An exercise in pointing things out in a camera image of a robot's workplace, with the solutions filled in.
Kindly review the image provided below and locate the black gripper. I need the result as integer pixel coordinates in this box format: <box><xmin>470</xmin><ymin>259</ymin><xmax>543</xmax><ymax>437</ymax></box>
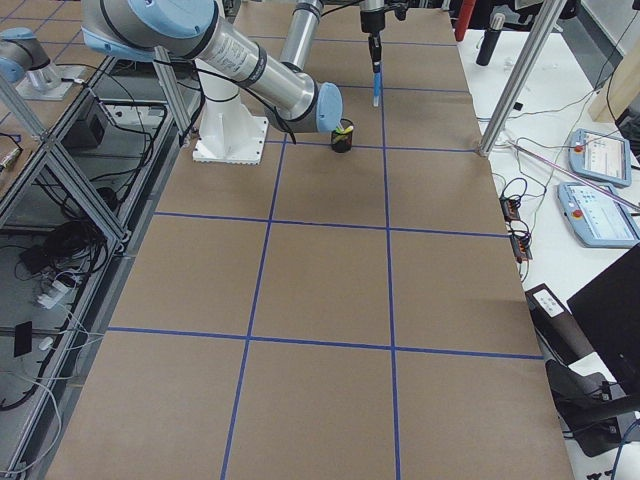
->
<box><xmin>360</xmin><ymin>0</ymin><xmax>386</xmax><ymax>74</ymax></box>

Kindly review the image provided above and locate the blue marker pen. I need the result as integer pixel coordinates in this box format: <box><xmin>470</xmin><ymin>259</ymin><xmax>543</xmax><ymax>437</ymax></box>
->
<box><xmin>372</xmin><ymin>71</ymin><xmax>382</xmax><ymax>107</ymax></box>

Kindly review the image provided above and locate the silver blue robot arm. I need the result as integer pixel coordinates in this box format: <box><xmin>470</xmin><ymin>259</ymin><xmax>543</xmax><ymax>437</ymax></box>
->
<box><xmin>280</xmin><ymin>0</ymin><xmax>404</xmax><ymax>77</ymax></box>
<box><xmin>81</xmin><ymin>1</ymin><xmax>343</xmax><ymax>133</ymax></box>

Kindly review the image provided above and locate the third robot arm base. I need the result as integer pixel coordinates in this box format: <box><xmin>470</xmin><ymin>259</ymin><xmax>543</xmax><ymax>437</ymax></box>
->
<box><xmin>1</xmin><ymin>27</ymin><xmax>71</xmax><ymax>101</ymax></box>

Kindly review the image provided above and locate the red cylinder bottle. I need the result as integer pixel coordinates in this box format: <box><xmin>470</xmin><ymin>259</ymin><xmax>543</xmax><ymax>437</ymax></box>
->
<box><xmin>454</xmin><ymin>0</ymin><xmax>476</xmax><ymax>42</ymax></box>

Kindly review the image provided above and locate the black mesh pen cup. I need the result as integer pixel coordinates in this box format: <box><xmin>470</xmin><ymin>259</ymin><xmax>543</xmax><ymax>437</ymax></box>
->
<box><xmin>330</xmin><ymin>118</ymin><xmax>354</xmax><ymax>153</ymax></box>

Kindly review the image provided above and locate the black steel water bottle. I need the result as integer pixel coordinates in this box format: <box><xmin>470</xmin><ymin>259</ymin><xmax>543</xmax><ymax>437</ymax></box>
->
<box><xmin>476</xmin><ymin>13</ymin><xmax>506</xmax><ymax>66</ymax></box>

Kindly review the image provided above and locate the long metal reacher rod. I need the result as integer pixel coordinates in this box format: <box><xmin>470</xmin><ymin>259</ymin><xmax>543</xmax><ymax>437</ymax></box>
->
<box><xmin>508</xmin><ymin>141</ymin><xmax>639</xmax><ymax>213</ymax></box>

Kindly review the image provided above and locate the black orange adapter board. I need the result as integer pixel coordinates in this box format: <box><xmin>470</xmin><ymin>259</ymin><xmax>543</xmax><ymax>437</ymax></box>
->
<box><xmin>509</xmin><ymin>235</ymin><xmax>532</xmax><ymax>263</ymax></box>
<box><xmin>500</xmin><ymin>197</ymin><xmax>521</xmax><ymax>222</ymax></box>

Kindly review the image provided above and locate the far teach pendant tablet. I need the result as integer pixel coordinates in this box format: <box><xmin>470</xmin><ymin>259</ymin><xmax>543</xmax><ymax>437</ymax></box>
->
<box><xmin>568</xmin><ymin>129</ymin><xmax>632</xmax><ymax>188</ymax></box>

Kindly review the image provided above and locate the teach pendant tablet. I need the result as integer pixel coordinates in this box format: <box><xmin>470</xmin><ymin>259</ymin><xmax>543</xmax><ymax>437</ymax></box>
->
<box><xmin>557</xmin><ymin>182</ymin><xmax>639</xmax><ymax>249</ymax></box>
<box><xmin>568</xmin><ymin>129</ymin><xmax>632</xmax><ymax>188</ymax></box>

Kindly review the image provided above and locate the near teach pendant tablet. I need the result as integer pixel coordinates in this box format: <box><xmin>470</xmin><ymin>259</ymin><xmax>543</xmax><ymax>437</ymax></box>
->
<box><xmin>557</xmin><ymin>182</ymin><xmax>639</xmax><ymax>249</ymax></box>

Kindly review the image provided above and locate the black box on shelf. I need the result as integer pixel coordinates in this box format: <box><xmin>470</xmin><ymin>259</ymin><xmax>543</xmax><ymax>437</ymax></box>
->
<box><xmin>62</xmin><ymin>97</ymin><xmax>117</xmax><ymax>149</ymax></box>

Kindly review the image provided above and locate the black monitor screen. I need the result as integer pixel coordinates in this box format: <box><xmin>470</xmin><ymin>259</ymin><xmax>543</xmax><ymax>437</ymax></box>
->
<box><xmin>568</xmin><ymin>246</ymin><xmax>639</xmax><ymax>393</ymax></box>

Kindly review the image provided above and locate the white power strip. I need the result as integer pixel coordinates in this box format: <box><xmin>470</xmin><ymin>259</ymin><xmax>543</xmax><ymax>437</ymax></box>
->
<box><xmin>36</xmin><ymin>280</ymin><xmax>71</xmax><ymax>310</ymax></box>

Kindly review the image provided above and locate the black phone on shelf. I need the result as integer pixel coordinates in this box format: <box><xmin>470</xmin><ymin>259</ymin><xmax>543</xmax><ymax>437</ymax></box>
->
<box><xmin>13</xmin><ymin>321</ymin><xmax>33</xmax><ymax>358</ymax></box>

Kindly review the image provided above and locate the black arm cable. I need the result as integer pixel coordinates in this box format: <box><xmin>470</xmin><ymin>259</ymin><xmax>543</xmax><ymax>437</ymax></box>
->
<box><xmin>152</xmin><ymin>44</ymin><xmax>301</xmax><ymax>146</ymax></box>

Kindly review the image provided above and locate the aluminium frame post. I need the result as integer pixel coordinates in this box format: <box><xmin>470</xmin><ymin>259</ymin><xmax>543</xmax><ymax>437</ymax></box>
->
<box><xmin>477</xmin><ymin>0</ymin><xmax>565</xmax><ymax>158</ymax></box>

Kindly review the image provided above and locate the aluminium extrusion side frame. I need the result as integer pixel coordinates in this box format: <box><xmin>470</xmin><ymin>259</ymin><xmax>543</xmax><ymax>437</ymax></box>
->
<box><xmin>1</xmin><ymin>57</ymin><xmax>200</xmax><ymax>479</ymax></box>

